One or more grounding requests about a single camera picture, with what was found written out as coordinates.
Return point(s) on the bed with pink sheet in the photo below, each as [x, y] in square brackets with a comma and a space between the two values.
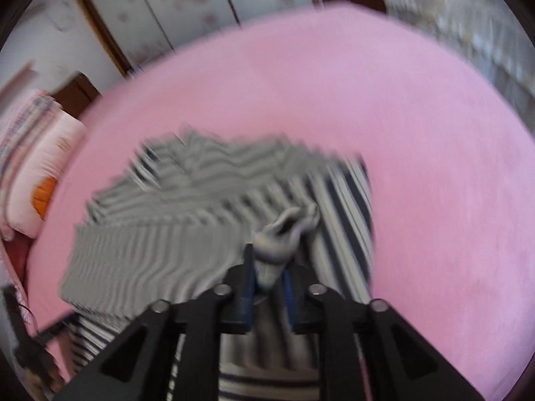
[334, 112]

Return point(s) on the striped long sleeve shirt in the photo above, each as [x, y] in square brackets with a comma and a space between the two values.
[167, 238]

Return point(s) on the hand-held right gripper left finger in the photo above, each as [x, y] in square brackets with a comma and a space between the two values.
[248, 292]

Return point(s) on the lace cloth covered furniture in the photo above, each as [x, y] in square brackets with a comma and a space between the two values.
[468, 21]

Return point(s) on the floral sliding door wardrobe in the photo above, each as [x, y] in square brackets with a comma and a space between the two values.
[167, 8]

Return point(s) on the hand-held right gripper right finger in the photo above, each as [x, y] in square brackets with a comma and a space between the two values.
[291, 300]

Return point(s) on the pastel striped folded quilt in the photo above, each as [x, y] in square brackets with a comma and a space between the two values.
[21, 133]

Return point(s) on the dark wooden nightstand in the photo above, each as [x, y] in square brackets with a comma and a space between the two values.
[77, 96]

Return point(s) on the pink pillow with orange print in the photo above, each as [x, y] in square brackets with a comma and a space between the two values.
[50, 163]

